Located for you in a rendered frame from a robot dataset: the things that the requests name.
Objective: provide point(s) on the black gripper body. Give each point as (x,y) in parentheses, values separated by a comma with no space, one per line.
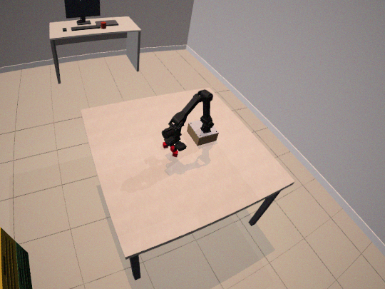
(179,145)

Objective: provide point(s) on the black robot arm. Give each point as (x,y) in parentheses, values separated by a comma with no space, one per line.
(180,118)

